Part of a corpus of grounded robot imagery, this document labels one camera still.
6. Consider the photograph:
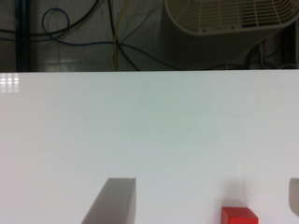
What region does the red rectangular block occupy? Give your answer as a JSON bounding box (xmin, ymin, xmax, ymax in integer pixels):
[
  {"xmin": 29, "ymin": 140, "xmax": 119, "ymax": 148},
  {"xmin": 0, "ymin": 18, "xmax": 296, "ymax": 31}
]
[{"xmin": 221, "ymin": 207, "xmax": 259, "ymax": 224}]

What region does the dark blue metal post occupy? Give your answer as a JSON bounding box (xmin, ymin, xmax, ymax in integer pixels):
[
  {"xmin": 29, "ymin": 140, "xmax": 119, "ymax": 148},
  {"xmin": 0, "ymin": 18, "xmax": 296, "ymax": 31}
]
[{"xmin": 15, "ymin": 0, "xmax": 31, "ymax": 72}]

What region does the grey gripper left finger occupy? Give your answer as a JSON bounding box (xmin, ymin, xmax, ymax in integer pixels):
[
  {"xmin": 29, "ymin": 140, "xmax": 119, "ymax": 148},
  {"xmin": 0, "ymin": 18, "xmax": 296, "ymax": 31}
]
[{"xmin": 81, "ymin": 178, "xmax": 136, "ymax": 224}]

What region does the yellow cable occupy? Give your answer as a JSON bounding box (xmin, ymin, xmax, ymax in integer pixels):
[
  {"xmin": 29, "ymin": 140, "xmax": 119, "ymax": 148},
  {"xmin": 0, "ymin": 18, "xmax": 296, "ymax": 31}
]
[{"xmin": 113, "ymin": 0, "xmax": 132, "ymax": 72}]

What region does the black cable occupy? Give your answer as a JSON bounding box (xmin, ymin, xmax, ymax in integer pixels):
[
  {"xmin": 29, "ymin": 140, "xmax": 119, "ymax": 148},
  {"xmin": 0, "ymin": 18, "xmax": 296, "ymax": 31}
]
[{"xmin": 0, "ymin": 0, "xmax": 141, "ymax": 72}]

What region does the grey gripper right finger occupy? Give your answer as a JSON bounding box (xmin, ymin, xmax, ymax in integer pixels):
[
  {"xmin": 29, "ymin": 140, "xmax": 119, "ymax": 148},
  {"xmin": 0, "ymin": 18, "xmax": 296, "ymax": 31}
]
[{"xmin": 289, "ymin": 177, "xmax": 299, "ymax": 217}]

